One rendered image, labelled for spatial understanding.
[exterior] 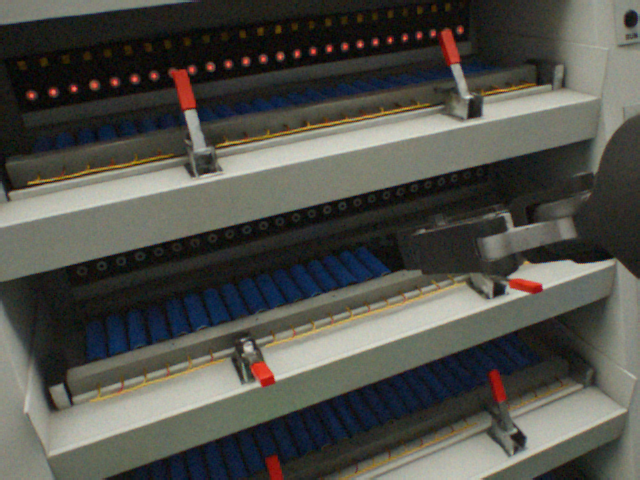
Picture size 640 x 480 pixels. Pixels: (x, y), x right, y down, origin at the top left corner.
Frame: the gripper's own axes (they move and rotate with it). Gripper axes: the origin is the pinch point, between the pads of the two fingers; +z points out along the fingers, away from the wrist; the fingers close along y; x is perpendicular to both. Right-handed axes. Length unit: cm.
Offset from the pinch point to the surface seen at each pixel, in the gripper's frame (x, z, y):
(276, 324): 4.3, 19.5, 9.4
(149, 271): -4.3, 30.3, 19.5
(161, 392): 6.9, 18.6, 21.4
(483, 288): 7.0, 16.7, -12.5
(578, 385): 23.8, 23.4, -26.6
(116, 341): 1.7, 23.4, 24.3
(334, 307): 4.4, 19.5, 3.2
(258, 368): 6.4, 11.8, 13.4
